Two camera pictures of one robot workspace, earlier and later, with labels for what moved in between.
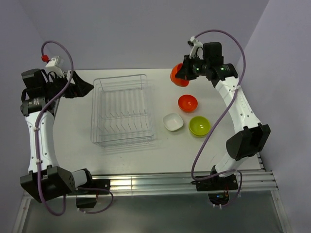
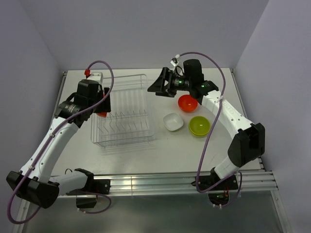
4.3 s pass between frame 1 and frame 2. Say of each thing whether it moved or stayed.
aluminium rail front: stayed
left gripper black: moved
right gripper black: moved
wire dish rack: stayed
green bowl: stayed
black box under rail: stayed
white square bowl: stayed
